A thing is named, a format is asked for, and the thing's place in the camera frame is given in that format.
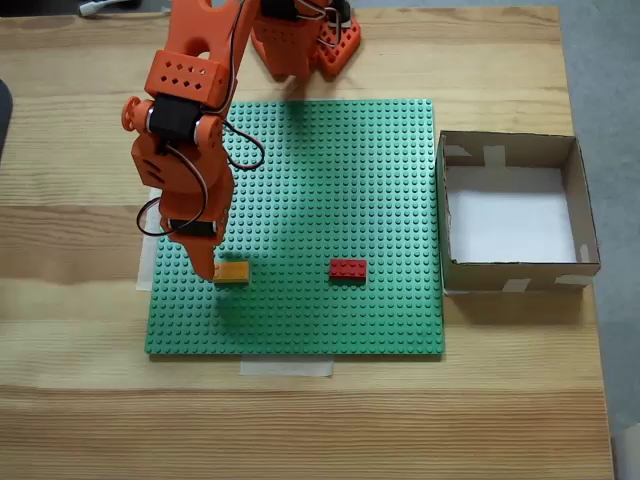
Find white paper sheet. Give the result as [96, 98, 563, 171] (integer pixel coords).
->
[444, 166, 580, 265]

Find cardboard box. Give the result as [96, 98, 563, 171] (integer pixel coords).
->
[435, 129, 603, 298]

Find black white red servo cable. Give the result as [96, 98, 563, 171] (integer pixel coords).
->
[218, 0, 266, 172]
[136, 142, 210, 238]

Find red lego block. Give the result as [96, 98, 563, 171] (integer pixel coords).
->
[328, 258, 369, 284]

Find black rounded object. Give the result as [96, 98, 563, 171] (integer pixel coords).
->
[0, 78, 14, 164]

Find masking tape strip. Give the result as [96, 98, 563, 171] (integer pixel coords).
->
[135, 184, 164, 293]
[238, 358, 335, 379]

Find green lego baseplate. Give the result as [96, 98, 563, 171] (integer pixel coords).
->
[143, 98, 447, 361]

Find yellow lego block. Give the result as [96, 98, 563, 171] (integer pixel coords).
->
[213, 260, 251, 286]

